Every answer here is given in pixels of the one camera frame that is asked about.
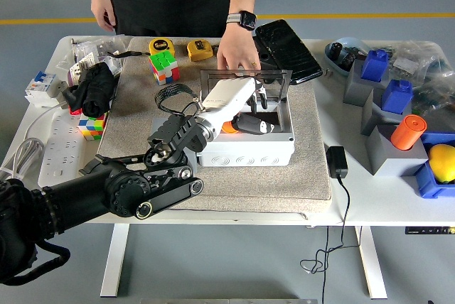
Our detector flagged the white power strip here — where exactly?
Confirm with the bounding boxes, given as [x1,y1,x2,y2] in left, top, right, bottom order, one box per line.
[37,108,92,188]

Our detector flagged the grey plastic junction box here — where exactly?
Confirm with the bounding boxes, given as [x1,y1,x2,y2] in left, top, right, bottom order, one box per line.
[194,99,295,167]

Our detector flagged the clear plastic parts bags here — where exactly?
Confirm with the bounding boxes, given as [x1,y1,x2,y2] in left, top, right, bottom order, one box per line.
[70,33,127,70]
[376,40,455,116]

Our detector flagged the white blue circuit breaker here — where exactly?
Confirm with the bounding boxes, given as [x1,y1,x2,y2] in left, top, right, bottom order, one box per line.
[23,70,68,108]

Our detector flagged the square yellow tape measure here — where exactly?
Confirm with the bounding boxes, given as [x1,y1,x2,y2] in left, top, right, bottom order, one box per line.
[187,39,215,63]

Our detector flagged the colourful puzzle cube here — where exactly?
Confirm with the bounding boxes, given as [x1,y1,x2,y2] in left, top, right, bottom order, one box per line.
[77,112,108,141]
[148,51,181,87]

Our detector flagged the black smartwatch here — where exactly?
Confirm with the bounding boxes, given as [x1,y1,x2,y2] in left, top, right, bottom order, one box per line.
[227,11,257,31]

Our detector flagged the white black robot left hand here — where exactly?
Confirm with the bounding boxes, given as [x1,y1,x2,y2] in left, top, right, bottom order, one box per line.
[197,76,286,139]

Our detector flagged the round yellow tape measure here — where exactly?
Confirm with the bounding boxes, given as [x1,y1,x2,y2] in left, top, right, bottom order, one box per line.
[148,37,176,56]

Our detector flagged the black table control panel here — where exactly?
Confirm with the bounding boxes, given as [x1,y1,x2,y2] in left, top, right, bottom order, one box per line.
[405,226,449,236]

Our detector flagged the black cloth bundle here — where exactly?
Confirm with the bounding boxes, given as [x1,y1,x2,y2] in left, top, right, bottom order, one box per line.
[67,62,118,119]

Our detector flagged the person's left hand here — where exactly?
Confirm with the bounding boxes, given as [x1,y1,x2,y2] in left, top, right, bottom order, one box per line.
[215,25,262,77]

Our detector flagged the white cable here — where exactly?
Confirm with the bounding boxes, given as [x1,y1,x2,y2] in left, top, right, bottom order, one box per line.
[0,104,68,184]

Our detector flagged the clear hinged box lid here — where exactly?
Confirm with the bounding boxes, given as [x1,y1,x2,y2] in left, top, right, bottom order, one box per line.
[200,68,293,102]

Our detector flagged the person's right hand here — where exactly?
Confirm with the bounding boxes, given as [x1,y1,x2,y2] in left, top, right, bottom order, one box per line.
[90,0,117,33]

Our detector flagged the grey-brown mat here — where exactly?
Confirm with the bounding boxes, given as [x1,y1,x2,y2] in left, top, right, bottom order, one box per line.
[97,36,333,215]

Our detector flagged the yellow lemon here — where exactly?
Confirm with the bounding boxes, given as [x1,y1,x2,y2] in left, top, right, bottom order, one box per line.
[428,143,455,183]

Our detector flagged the white table leg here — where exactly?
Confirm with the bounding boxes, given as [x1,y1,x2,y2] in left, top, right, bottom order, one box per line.
[353,225,388,300]
[99,224,131,298]

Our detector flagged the blue-grey bowl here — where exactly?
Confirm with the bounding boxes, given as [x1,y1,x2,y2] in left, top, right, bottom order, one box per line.
[323,36,370,78]

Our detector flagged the black power adapter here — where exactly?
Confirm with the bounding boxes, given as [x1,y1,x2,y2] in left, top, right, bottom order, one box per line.
[326,145,350,180]

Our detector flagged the black tape measure strap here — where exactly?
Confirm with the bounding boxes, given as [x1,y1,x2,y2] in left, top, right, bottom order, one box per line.
[105,50,152,60]

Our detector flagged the black adapter cord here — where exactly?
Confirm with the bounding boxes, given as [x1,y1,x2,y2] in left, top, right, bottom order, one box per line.
[299,175,360,304]

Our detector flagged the blue plastic bin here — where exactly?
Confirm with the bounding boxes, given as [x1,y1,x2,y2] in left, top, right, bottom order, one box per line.
[401,132,455,199]

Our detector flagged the blue plastic block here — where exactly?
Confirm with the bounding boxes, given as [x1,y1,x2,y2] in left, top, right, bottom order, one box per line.
[360,49,391,83]
[381,79,414,115]

